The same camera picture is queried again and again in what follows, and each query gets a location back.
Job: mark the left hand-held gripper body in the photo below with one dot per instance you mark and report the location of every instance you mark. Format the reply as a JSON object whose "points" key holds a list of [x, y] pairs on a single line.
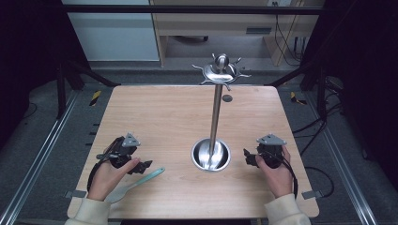
{"points": [[120, 153]]}

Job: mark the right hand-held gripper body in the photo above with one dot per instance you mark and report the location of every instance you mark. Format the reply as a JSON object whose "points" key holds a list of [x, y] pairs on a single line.
{"points": [[271, 154]]}

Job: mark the teal silicone spatula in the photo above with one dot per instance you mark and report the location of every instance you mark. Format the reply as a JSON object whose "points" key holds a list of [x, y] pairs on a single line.
{"points": [[147, 178]]}

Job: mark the person's right hand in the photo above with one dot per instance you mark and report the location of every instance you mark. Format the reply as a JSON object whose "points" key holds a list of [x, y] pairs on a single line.
{"points": [[278, 179]]}

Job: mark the person's left hand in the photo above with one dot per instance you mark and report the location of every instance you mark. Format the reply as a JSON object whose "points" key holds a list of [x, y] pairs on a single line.
{"points": [[104, 179]]}

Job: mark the steel utensil hanging rack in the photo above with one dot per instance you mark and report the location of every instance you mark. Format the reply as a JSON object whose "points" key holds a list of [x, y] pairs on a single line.
{"points": [[216, 118]]}

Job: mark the dark round table cap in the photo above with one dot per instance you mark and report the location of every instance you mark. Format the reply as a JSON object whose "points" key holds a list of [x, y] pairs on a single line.
{"points": [[227, 98]]}

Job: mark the yellow black floor tape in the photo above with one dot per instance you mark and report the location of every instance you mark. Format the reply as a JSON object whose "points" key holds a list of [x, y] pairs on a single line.
{"points": [[295, 98], [95, 97]]}

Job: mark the white cabinet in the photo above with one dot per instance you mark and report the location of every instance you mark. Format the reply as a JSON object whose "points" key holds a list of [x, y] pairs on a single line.
{"points": [[115, 34]]}

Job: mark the black curtain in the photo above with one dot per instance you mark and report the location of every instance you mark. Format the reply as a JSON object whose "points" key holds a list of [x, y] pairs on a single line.
{"points": [[363, 78], [28, 62]]}

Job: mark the grey metal table bracket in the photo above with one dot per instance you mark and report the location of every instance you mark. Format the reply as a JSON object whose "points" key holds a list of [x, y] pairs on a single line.
{"points": [[312, 194], [76, 194]]}

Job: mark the aluminium floor rail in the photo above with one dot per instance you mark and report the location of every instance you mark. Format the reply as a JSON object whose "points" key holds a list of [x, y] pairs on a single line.
{"points": [[37, 162], [347, 175]]}

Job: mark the black metal frame stand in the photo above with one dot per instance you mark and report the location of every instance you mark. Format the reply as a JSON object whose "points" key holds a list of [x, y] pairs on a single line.
{"points": [[320, 90], [61, 90]]}

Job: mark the black horizontal frame bar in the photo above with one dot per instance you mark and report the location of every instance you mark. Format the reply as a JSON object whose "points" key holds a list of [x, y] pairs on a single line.
{"points": [[187, 9]]}

